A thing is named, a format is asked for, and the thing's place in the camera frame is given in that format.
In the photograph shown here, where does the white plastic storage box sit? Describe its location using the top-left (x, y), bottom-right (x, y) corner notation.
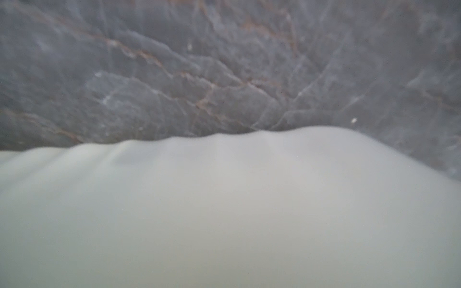
top-left (1, 127), bottom-right (461, 288)

